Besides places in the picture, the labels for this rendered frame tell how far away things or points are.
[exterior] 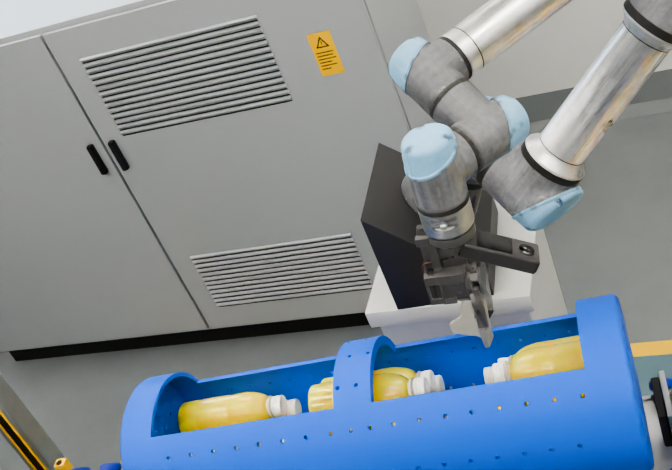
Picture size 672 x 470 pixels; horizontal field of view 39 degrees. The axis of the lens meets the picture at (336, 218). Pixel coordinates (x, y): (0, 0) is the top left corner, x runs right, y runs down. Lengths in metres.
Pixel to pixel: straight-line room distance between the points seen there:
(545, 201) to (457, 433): 0.41
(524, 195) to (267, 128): 1.60
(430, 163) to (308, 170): 1.91
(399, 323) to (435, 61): 0.62
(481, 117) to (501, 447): 0.52
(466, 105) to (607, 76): 0.29
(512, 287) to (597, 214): 2.05
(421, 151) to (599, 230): 2.48
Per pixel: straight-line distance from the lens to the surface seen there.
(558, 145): 1.60
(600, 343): 1.50
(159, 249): 3.60
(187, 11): 2.97
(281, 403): 1.77
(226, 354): 3.81
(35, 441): 2.49
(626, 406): 1.48
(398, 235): 1.68
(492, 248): 1.36
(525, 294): 1.73
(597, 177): 3.97
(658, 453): 1.73
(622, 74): 1.54
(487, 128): 1.31
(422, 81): 1.36
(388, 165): 1.82
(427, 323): 1.82
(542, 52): 4.24
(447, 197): 1.29
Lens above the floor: 2.27
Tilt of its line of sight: 32 degrees down
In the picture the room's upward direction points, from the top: 24 degrees counter-clockwise
